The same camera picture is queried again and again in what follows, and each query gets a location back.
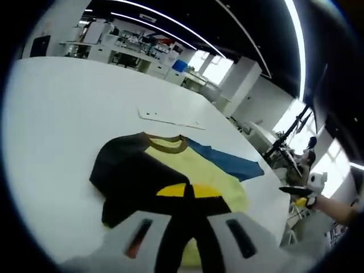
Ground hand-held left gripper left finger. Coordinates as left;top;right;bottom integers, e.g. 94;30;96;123
93;183;191;273

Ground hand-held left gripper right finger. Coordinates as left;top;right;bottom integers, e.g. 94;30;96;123
192;184;282;273

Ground yellow blue black garment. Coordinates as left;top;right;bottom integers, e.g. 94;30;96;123
89;131;265;268

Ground white template board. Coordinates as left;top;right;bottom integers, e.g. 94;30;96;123
137;105;206;131

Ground person's grey trousers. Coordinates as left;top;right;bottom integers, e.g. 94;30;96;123
280;212;336;257

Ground black metal rig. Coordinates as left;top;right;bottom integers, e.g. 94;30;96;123
263;106;313;174

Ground white side desk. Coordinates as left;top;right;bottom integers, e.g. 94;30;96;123
243;121;278;154

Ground white square pillar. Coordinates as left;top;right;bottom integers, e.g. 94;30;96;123
224;56;262;116
25;0;86;59

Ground curved ceiling strip light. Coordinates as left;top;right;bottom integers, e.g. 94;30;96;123
284;0;309;100

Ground blue storage bin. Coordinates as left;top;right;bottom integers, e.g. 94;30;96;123
172;59;189;73

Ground long ceiling strip light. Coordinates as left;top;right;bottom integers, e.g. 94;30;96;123
109;0;238;61
110;11;226;57

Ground white lab workbench row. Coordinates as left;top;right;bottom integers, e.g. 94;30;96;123
59;21;200;86

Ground black cabinet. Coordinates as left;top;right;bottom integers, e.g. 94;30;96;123
30;35;51;57

